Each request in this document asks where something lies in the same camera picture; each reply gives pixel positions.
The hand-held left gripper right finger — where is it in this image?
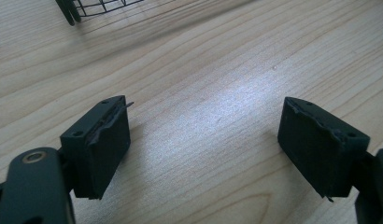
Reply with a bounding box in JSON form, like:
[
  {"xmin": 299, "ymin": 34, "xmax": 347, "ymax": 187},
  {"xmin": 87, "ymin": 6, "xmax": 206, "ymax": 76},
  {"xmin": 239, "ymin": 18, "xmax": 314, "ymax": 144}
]
[{"xmin": 277, "ymin": 96, "xmax": 371, "ymax": 203}]

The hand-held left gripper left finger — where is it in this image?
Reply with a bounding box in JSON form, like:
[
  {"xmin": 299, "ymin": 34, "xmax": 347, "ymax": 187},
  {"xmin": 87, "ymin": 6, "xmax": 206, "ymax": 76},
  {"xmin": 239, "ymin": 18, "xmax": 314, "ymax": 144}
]
[{"xmin": 59, "ymin": 94, "xmax": 135, "ymax": 201}]

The black wire basket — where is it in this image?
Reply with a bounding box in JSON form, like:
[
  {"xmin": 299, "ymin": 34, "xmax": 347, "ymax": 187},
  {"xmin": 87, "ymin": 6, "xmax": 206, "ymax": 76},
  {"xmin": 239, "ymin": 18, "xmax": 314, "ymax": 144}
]
[{"xmin": 54, "ymin": 0, "xmax": 145, "ymax": 27}]

